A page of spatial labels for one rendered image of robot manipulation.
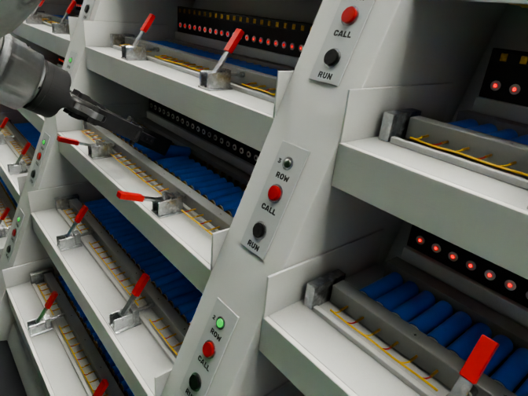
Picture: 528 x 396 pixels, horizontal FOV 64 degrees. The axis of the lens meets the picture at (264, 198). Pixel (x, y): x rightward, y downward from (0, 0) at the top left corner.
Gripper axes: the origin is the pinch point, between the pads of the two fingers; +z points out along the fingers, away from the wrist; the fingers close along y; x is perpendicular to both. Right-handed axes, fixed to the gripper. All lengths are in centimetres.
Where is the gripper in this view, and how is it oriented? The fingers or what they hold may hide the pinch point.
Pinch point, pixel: (148, 138)
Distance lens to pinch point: 77.7
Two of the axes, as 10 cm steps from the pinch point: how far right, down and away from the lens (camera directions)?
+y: -6.4, -3.7, 6.7
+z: 6.1, 2.8, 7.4
